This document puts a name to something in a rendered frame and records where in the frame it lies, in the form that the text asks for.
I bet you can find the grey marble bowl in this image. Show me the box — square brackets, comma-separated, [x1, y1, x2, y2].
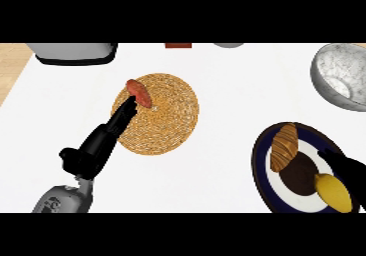
[308, 43, 366, 113]

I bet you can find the round woven wicker placemat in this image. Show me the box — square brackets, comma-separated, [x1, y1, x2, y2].
[111, 72, 201, 157]

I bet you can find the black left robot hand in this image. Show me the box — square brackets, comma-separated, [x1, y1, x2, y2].
[57, 95, 140, 181]

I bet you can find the blue and white plate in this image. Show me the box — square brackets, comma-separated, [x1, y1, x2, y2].
[251, 121, 362, 214]

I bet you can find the grey and black appliance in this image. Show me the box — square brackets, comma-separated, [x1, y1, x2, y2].
[25, 43, 119, 66]

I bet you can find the brown croissant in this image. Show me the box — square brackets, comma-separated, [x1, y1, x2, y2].
[269, 122, 300, 174]

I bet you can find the reddish sweet potato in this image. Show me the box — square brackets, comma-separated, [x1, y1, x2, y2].
[125, 78, 155, 110]

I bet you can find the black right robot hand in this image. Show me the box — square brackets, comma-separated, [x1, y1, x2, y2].
[316, 147, 366, 214]

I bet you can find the small grey round object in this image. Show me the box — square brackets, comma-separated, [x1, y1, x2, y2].
[212, 43, 245, 49]

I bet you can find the dark chocolate cookie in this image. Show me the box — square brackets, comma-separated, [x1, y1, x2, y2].
[277, 151, 322, 197]

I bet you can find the yellow lemon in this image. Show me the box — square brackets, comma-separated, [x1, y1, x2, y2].
[313, 173, 354, 214]

